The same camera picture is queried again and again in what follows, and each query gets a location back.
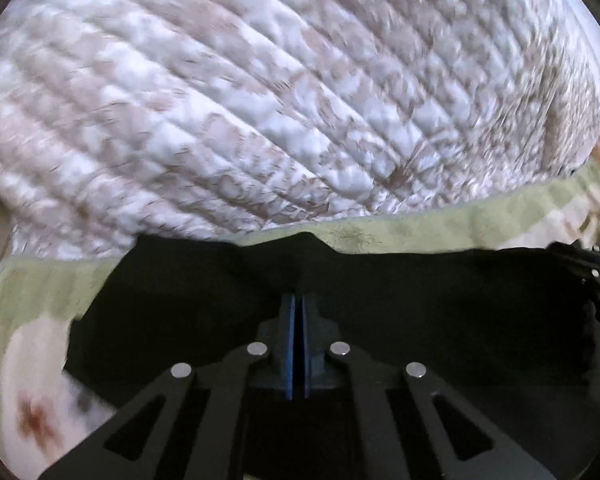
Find floral fleece blanket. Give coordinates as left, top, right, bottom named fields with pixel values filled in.
left=0, top=160, right=600, bottom=476

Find quilted floral bedspread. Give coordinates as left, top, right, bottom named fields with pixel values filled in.
left=0, top=0, right=600, bottom=262

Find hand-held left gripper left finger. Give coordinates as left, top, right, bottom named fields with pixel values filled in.
left=39, top=294, right=297, bottom=480

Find black pants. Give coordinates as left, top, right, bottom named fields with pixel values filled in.
left=62, top=232, right=600, bottom=480

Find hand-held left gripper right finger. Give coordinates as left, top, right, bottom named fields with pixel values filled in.
left=302, top=294, right=557, bottom=480

